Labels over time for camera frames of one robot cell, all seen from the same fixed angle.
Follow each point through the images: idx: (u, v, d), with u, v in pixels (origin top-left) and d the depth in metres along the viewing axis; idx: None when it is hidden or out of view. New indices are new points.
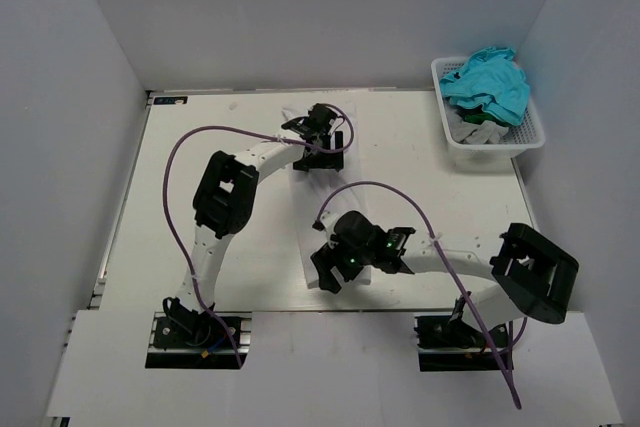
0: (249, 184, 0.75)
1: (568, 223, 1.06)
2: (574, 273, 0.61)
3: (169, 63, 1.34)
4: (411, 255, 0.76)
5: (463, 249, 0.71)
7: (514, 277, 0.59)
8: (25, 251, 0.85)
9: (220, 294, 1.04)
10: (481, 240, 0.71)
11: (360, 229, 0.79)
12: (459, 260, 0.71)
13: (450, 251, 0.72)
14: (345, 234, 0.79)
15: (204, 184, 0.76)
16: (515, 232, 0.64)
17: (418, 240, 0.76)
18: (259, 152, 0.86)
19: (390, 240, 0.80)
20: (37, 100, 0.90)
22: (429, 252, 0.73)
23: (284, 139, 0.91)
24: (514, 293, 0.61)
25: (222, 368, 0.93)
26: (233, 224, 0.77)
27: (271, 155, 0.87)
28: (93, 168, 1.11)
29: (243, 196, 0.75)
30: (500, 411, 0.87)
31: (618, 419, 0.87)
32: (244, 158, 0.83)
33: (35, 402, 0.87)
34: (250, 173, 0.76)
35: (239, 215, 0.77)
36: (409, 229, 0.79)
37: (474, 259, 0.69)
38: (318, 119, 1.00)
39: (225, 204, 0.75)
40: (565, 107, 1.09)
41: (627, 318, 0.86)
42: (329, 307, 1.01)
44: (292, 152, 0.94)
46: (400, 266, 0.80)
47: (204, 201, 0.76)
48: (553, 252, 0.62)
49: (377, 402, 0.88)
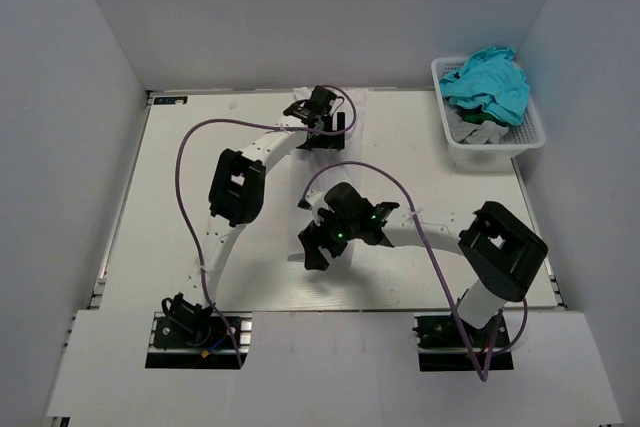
0: (259, 178, 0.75)
1: (568, 223, 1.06)
2: (541, 256, 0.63)
3: (169, 63, 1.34)
4: (390, 226, 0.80)
5: (437, 223, 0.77)
7: (478, 249, 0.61)
8: (25, 251, 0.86)
9: (220, 294, 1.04)
10: (454, 216, 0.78)
11: (348, 200, 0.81)
12: (433, 232, 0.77)
13: (426, 224, 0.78)
14: (331, 202, 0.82)
15: (217, 180, 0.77)
16: (491, 210, 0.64)
17: (400, 214, 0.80)
18: (264, 145, 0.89)
19: (374, 212, 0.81)
20: (37, 100, 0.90)
22: (410, 226, 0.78)
23: (286, 127, 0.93)
24: (478, 265, 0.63)
25: (223, 367, 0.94)
26: (247, 215, 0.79)
27: (276, 146, 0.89)
28: (93, 168, 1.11)
29: (255, 189, 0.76)
30: (500, 411, 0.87)
31: (617, 419, 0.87)
32: (250, 152, 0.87)
33: (34, 403, 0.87)
34: (259, 168, 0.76)
35: (253, 207, 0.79)
36: (393, 204, 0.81)
37: (445, 231, 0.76)
38: (319, 101, 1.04)
39: (238, 198, 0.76)
40: (565, 107, 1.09)
41: (627, 318, 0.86)
42: (330, 307, 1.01)
44: (295, 140, 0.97)
46: (382, 237, 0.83)
47: (219, 196, 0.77)
48: (522, 233, 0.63)
49: (377, 401, 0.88)
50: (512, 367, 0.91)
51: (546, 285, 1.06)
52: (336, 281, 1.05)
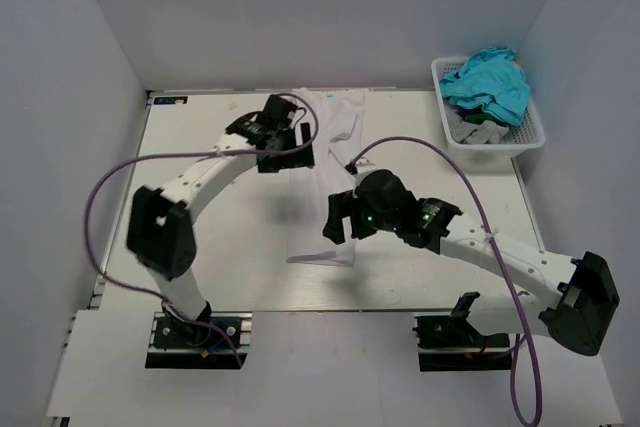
0: (176, 226, 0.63)
1: (568, 223, 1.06)
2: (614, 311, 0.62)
3: (169, 63, 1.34)
4: (454, 239, 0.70)
5: (526, 262, 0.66)
7: (580, 312, 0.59)
8: (26, 251, 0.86)
9: (219, 294, 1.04)
10: (547, 258, 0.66)
11: (392, 192, 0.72)
12: (514, 268, 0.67)
13: (507, 256, 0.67)
14: (373, 194, 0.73)
15: (132, 228, 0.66)
16: (590, 264, 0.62)
17: (467, 227, 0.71)
18: (194, 178, 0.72)
19: (427, 212, 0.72)
20: (37, 100, 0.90)
22: (481, 249, 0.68)
23: (225, 152, 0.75)
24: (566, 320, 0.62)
25: (223, 367, 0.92)
26: (175, 268, 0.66)
27: (208, 179, 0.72)
28: (94, 169, 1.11)
29: (175, 239, 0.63)
30: (500, 411, 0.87)
31: (618, 419, 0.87)
32: (174, 188, 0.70)
33: (35, 403, 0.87)
34: (178, 211, 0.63)
35: (180, 258, 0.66)
36: (454, 210, 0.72)
37: (534, 275, 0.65)
38: (273, 114, 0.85)
39: (158, 248, 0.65)
40: (565, 107, 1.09)
41: (627, 318, 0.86)
42: (329, 307, 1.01)
44: (240, 164, 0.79)
46: (429, 242, 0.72)
47: (134, 246, 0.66)
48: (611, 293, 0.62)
49: (376, 402, 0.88)
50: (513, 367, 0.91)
51: None
52: (336, 281, 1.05)
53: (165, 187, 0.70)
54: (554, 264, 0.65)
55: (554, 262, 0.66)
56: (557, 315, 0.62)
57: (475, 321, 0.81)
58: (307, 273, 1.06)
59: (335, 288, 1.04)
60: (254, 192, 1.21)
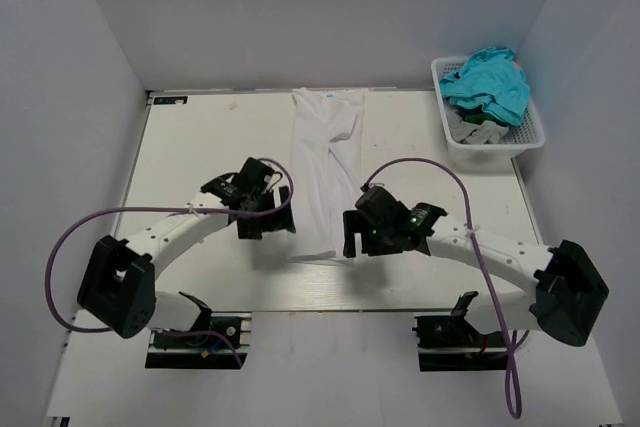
0: (137, 281, 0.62)
1: (568, 223, 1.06)
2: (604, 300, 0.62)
3: (169, 63, 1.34)
4: (440, 239, 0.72)
5: (504, 253, 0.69)
7: (553, 294, 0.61)
8: (26, 251, 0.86)
9: (219, 293, 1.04)
10: (525, 249, 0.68)
11: (379, 202, 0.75)
12: (494, 261, 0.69)
13: (487, 250, 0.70)
14: (363, 209, 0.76)
15: (88, 280, 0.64)
16: (566, 250, 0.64)
17: (451, 226, 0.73)
18: (160, 232, 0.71)
19: (414, 215, 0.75)
20: (37, 100, 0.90)
22: (463, 245, 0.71)
23: (197, 210, 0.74)
24: (548, 309, 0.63)
25: (223, 368, 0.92)
26: (129, 325, 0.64)
27: (176, 235, 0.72)
28: (94, 169, 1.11)
29: (133, 296, 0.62)
30: (500, 411, 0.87)
31: (618, 419, 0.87)
32: (140, 241, 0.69)
33: (35, 402, 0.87)
34: (142, 265, 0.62)
35: (135, 316, 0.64)
36: (440, 211, 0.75)
37: (513, 265, 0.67)
38: (250, 176, 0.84)
39: (113, 303, 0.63)
40: (565, 107, 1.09)
41: (627, 318, 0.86)
42: (328, 307, 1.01)
44: (210, 224, 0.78)
46: (419, 244, 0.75)
47: (89, 300, 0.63)
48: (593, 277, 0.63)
49: (376, 402, 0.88)
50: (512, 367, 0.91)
51: None
52: (337, 281, 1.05)
53: (132, 239, 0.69)
54: (533, 254, 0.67)
55: (531, 251, 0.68)
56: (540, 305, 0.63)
57: (472, 319, 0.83)
58: (308, 273, 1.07)
59: (335, 288, 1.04)
60: None
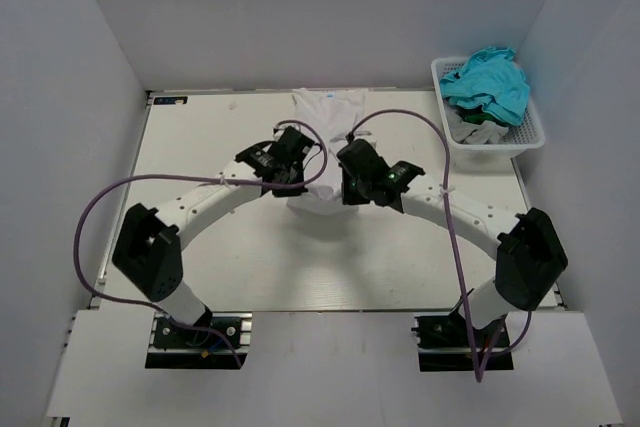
0: (164, 250, 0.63)
1: (568, 223, 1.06)
2: (559, 270, 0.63)
3: (169, 63, 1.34)
4: (413, 196, 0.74)
5: (473, 214, 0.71)
7: (516, 258, 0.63)
8: (26, 251, 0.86)
9: (220, 291, 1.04)
10: (494, 212, 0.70)
11: (361, 155, 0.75)
12: (464, 222, 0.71)
13: (456, 211, 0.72)
14: (344, 158, 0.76)
15: (122, 242, 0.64)
16: (534, 218, 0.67)
17: (426, 185, 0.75)
18: (190, 203, 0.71)
19: (393, 172, 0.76)
20: (37, 100, 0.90)
22: (437, 204, 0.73)
23: (229, 180, 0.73)
24: (507, 270, 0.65)
25: (223, 368, 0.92)
26: (157, 289, 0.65)
27: (205, 207, 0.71)
28: (94, 169, 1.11)
29: (159, 262, 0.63)
30: (501, 411, 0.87)
31: (618, 419, 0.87)
32: (169, 211, 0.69)
33: (35, 403, 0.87)
34: (169, 236, 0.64)
35: (162, 282, 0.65)
36: (418, 170, 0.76)
37: (478, 226, 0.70)
38: (288, 147, 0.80)
39: (141, 269, 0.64)
40: (565, 107, 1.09)
41: (627, 318, 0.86)
42: (329, 307, 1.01)
44: (241, 195, 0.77)
46: (394, 200, 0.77)
47: (120, 260, 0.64)
48: (553, 246, 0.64)
49: (377, 401, 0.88)
50: (513, 367, 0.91)
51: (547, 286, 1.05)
52: (337, 280, 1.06)
53: (162, 207, 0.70)
54: (501, 218, 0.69)
55: (499, 215, 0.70)
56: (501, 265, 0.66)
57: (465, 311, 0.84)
58: (307, 273, 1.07)
59: (335, 288, 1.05)
60: None
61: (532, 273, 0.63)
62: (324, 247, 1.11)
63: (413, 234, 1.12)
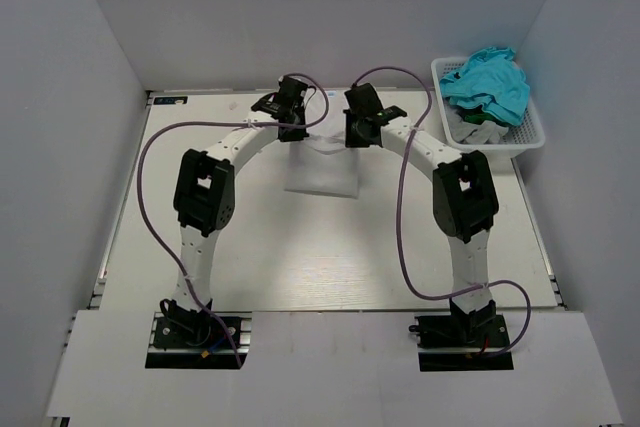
0: (224, 179, 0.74)
1: (567, 222, 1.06)
2: (490, 212, 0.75)
3: (170, 63, 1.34)
4: (389, 130, 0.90)
5: (431, 147, 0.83)
7: (447, 187, 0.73)
8: (26, 251, 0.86)
9: (220, 291, 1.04)
10: (445, 149, 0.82)
11: (362, 93, 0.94)
12: (418, 151, 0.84)
13: (416, 143, 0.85)
14: (349, 96, 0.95)
15: (182, 185, 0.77)
16: (474, 158, 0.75)
17: (402, 124, 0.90)
18: (231, 143, 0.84)
19: (382, 112, 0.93)
20: (37, 101, 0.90)
22: (404, 138, 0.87)
23: (255, 125, 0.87)
24: (439, 192, 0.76)
25: (222, 367, 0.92)
26: (219, 219, 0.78)
27: (243, 145, 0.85)
28: (94, 168, 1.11)
29: (221, 189, 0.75)
30: (501, 411, 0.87)
31: (618, 419, 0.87)
32: (217, 151, 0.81)
33: (35, 403, 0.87)
34: (224, 168, 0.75)
35: (223, 210, 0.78)
36: (402, 113, 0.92)
37: (429, 157, 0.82)
38: (289, 93, 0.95)
39: (207, 202, 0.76)
40: (564, 107, 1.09)
41: (627, 317, 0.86)
42: (328, 307, 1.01)
44: (266, 136, 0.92)
46: (376, 135, 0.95)
47: (184, 201, 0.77)
48: (486, 190, 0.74)
49: (377, 401, 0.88)
50: (512, 367, 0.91)
51: (548, 286, 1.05)
52: (336, 279, 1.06)
53: (209, 149, 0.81)
54: (448, 154, 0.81)
55: (449, 150, 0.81)
56: (435, 190, 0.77)
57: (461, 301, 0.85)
58: (306, 272, 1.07)
59: (335, 288, 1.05)
60: (254, 192, 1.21)
61: (459, 202, 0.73)
62: (324, 246, 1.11)
63: (413, 234, 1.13)
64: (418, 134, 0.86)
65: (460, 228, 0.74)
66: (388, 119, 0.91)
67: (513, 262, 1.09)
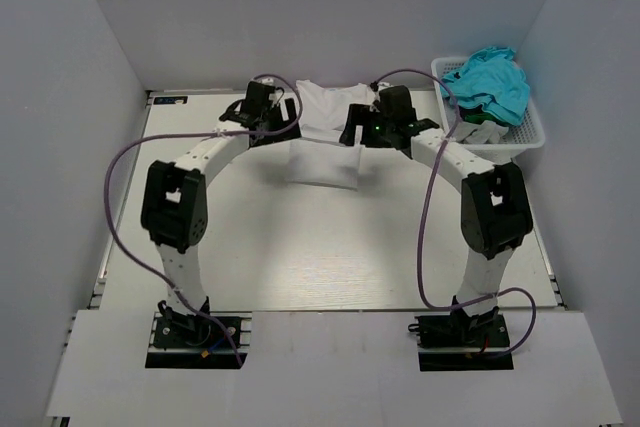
0: (196, 189, 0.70)
1: (567, 222, 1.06)
2: (523, 231, 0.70)
3: (169, 62, 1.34)
4: (418, 141, 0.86)
5: (461, 158, 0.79)
7: (477, 197, 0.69)
8: (27, 250, 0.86)
9: (219, 291, 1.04)
10: (475, 159, 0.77)
11: (396, 100, 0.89)
12: (448, 162, 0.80)
13: (447, 154, 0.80)
14: (383, 98, 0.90)
15: (150, 199, 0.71)
16: (508, 171, 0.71)
17: (432, 134, 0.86)
18: (201, 153, 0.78)
19: (414, 123, 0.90)
20: (37, 100, 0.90)
22: (433, 148, 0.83)
23: (224, 133, 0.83)
24: (468, 203, 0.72)
25: (222, 368, 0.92)
26: (191, 233, 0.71)
27: (214, 154, 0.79)
28: (94, 168, 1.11)
29: (193, 202, 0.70)
30: (501, 411, 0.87)
31: (618, 419, 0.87)
32: (185, 162, 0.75)
33: (35, 403, 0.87)
34: (194, 177, 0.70)
35: (196, 223, 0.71)
36: (435, 125, 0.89)
37: (459, 168, 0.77)
38: (258, 99, 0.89)
39: (175, 216, 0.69)
40: (565, 107, 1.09)
41: (627, 317, 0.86)
42: (327, 307, 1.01)
44: (236, 145, 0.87)
46: (406, 147, 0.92)
47: (152, 217, 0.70)
48: (519, 205, 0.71)
49: (377, 401, 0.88)
50: (512, 367, 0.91)
51: (548, 286, 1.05)
52: (336, 279, 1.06)
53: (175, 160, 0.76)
54: (480, 164, 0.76)
55: (480, 161, 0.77)
56: (463, 200, 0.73)
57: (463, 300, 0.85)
58: (306, 273, 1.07)
59: (335, 289, 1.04)
60: (253, 194, 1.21)
61: (490, 215, 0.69)
62: (324, 246, 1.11)
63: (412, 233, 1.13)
64: (449, 145, 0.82)
65: (490, 243, 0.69)
66: (418, 130, 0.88)
67: (513, 262, 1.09)
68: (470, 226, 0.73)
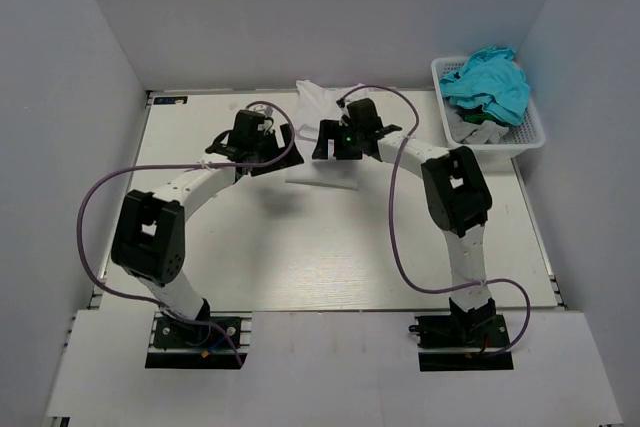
0: (171, 223, 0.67)
1: (568, 222, 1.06)
2: (484, 207, 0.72)
3: (169, 63, 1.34)
4: (386, 141, 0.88)
5: (417, 150, 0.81)
7: (434, 179, 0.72)
8: (27, 250, 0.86)
9: (219, 292, 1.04)
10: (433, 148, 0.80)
11: (363, 110, 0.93)
12: (409, 154, 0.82)
13: (408, 150, 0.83)
14: (351, 110, 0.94)
15: (124, 231, 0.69)
16: (460, 153, 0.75)
17: (395, 134, 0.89)
18: (181, 183, 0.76)
19: (379, 128, 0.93)
20: (37, 101, 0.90)
22: (396, 145, 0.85)
23: (209, 164, 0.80)
24: (429, 187, 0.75)
25: (222, 368, 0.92)
26: (165, 270, 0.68)
27: (197, 186, 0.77)
28: (94, 168, 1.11)
29: (167, 237, 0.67)
30: (501, 411, 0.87)
31: (618, 419, 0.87)
32: (165, 192, 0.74)
33: (35, 403, 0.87)
34: (173, 208, 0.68)
35: (170, 261, 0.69)
36: (396, 126, 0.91)
37: (419, 158, 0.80)
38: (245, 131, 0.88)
39: (149, 251, 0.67)
40: (565, 107, 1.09)
41: (627, 317, 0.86)
42: (327, 307, 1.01)
44: (222, 177, 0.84)
46: (375, 152, 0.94)
47: (125, 250, 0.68)
48: (477, 182, 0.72)
49: (377, 401, 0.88)
50: (513, 367, 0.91)
51: (548, 286, 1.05)
52: (335, 280, 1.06)
53: (156, 190, 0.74)
54: (439, 151, 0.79)
55: (437, 150, 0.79)
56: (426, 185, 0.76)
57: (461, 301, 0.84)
58: (306, 273, 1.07)
59: (335, 289, 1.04)
60: (253, 194, 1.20)
61: (450, 194, 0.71)
62: (325, 247, 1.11)
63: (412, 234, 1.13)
64: (410, 141, 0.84)
65: (455, 222, 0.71)
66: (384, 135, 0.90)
67: (513, 262, 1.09)
68: (436, 210, 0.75)
